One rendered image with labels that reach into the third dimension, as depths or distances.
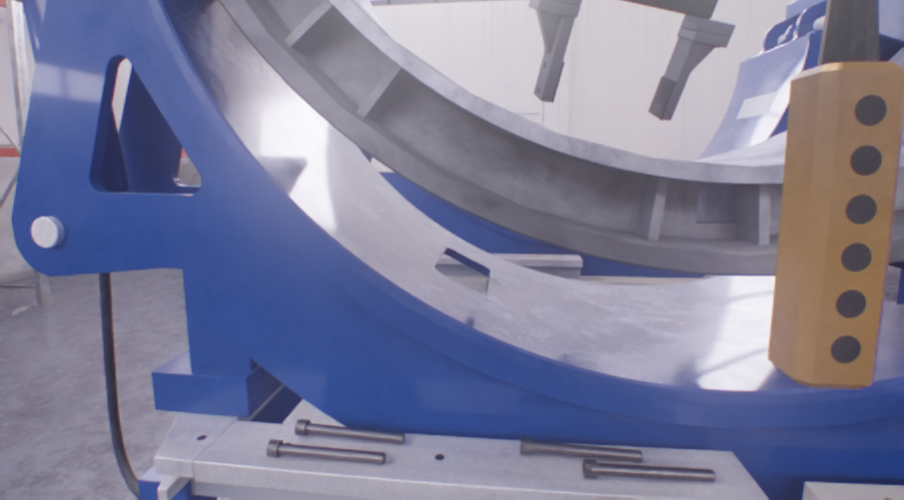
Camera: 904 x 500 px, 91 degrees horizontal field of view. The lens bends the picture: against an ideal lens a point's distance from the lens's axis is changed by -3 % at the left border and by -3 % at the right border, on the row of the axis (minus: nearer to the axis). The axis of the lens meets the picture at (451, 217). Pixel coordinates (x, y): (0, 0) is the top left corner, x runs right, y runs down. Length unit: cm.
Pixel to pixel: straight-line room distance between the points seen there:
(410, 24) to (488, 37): 166
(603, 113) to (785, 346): 954
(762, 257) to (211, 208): 108
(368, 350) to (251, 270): 30
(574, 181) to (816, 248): 58
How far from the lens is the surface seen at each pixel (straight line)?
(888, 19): 352
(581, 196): 104
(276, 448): 98
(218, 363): 117
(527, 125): 86
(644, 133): 1022
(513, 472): 92
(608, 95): 1011
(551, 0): 45
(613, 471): 93
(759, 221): 106
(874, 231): 58
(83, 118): 127
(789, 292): 59
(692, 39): 52
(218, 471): 104
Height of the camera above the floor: 140
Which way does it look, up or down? 7 degrees down
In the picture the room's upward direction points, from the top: straight up
